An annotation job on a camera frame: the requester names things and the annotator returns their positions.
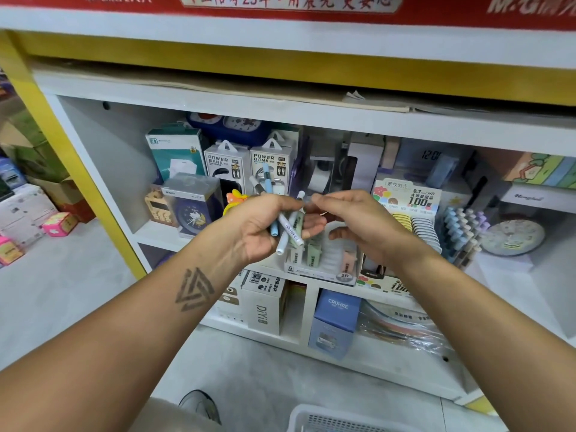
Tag person's left hand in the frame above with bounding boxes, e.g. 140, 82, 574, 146
214, 193, 327, 268

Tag person's right hand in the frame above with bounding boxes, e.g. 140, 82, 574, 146
310, 190, 424, 277

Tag bundle of lilac green packets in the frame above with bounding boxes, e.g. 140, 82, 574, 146
254, 170, 309, 259

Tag white shelf with yellow trim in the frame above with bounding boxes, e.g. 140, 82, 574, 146
0, 0, 576, 419

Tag white plastic basket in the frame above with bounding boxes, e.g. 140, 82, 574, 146
286, 404, 424, 432

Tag person's right forearm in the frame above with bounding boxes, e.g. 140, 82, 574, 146
396, 251, 576, 432

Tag person's left forearm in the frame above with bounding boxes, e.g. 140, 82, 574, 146
0, 238, 248, 432

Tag yellow alarm clock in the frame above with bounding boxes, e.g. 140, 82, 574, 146
223, 188, 248, 217

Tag clear plastic tray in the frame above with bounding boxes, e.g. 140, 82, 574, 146
283, 206, 363, 286

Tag white refill display box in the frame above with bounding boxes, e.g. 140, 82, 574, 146
358, 177, 444, 295

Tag clear boxed dark clock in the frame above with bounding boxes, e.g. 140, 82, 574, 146
162, 172, 224, 238

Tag white tall box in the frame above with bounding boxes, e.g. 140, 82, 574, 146
346, 133, 386, 193

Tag white hanging accessory box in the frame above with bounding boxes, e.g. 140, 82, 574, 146
203, 139, 253, 190
247, 128, 302, 196

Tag tape dispenser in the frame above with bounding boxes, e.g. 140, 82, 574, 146
306, 157, 336, 194

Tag grey digital clock box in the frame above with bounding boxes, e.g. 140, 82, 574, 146
391, 139, 464, 187

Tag blue small carton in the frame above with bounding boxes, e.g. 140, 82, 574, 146
308, 289, 363, 361

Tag stack of wrapped discs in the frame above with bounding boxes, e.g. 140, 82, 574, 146
360, 301, 451, 356

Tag small tan alarm clock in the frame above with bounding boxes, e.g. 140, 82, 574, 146
144, 188, 176, 226

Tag teal white box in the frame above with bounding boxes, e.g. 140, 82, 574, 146
146, 125, 210, 181

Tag flat cardboard sheets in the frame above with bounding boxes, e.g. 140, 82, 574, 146
54, 58, 576, 113

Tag white round clock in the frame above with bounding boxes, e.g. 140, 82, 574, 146
479, 218, 547, 257

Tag white long box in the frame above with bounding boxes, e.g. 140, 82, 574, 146
499, 182, 576, 214

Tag pastel sticky notes pack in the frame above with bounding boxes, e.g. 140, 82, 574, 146
499, 150, 576, 187

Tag grey sneaker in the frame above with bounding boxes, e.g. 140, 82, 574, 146
178, 389, 223, 427

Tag red banner strip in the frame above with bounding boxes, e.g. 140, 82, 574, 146
0, 0, 576, 32

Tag assorted small colourful boxes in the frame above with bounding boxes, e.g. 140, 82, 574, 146
0, 76, 95, 266

